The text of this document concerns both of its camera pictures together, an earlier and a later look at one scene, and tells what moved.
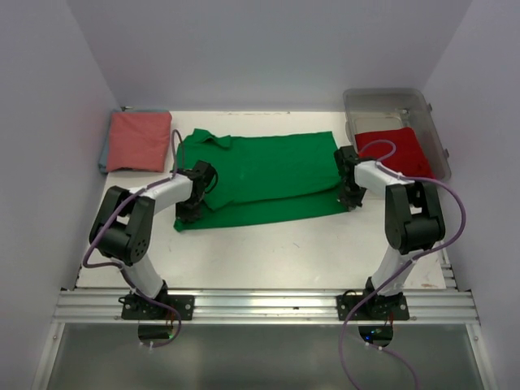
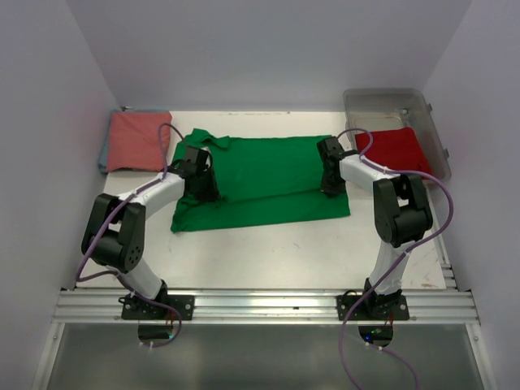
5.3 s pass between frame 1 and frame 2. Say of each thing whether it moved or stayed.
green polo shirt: stayed
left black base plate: stayed
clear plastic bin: stayed
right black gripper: moved
